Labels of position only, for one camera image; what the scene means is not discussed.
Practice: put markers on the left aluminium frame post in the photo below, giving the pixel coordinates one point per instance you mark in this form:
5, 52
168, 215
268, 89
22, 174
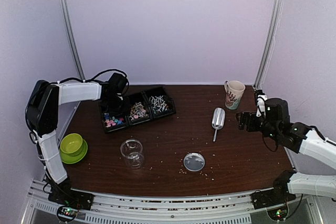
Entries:
71, 38

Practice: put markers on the clear plastic jar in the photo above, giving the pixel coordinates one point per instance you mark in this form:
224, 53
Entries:
132, 153

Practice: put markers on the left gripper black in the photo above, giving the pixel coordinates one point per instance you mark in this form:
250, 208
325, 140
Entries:
125, 111

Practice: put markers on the round metal jar lid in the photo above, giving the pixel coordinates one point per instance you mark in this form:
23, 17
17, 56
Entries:
194, 162

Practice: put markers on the black three-compartment candy tray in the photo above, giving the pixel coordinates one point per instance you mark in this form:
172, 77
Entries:
140, 107

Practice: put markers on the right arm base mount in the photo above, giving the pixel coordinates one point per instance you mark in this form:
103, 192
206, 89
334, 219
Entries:
270, 197

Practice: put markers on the right aluminium frame post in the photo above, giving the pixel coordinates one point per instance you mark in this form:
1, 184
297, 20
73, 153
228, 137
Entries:
269, 44

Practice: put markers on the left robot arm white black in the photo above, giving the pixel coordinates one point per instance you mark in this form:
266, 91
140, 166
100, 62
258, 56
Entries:
41, 113

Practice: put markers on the metal scoop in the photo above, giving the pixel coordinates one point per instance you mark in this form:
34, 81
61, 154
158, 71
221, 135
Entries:
218, 121

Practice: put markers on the green plate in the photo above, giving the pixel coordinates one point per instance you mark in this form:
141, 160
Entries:
67, 159

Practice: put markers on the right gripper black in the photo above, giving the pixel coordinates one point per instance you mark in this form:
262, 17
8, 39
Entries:
250, 126

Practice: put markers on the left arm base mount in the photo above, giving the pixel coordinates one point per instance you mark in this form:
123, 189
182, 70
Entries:
63, 194

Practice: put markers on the ceramic mug coral pattern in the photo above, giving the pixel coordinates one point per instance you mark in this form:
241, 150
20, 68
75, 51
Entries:
234, 91

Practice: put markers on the aluminium frame post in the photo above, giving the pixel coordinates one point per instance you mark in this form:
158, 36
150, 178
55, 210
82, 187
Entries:
71, 38
269, 44

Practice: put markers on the green bowl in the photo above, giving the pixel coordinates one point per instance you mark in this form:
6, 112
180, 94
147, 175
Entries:
72, 144

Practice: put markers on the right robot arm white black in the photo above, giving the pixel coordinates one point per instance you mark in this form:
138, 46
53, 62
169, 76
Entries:
309, 141

